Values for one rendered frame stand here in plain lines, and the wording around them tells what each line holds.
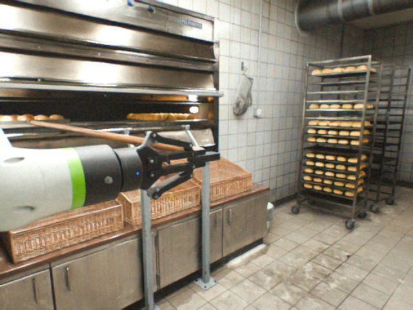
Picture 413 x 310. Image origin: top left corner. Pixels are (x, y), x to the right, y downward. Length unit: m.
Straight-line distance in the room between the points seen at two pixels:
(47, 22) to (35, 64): 0.26
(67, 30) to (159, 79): 0.71
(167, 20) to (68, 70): 0.90
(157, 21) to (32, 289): 1.95
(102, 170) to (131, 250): 1.40
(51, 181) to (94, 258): 1.33
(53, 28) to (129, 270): 1.55
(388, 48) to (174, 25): 3.96
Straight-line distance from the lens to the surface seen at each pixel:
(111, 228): 1.76
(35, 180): 0.41
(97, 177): 0.43
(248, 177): 2.44
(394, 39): 5.68
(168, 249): 1.97
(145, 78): 2.29
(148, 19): 2.42
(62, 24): 2.13
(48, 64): 2.07
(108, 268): 1.79
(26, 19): 2.09
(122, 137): 1.06
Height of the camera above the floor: 1.30
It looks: 11 degrees down
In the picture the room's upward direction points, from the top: straight up
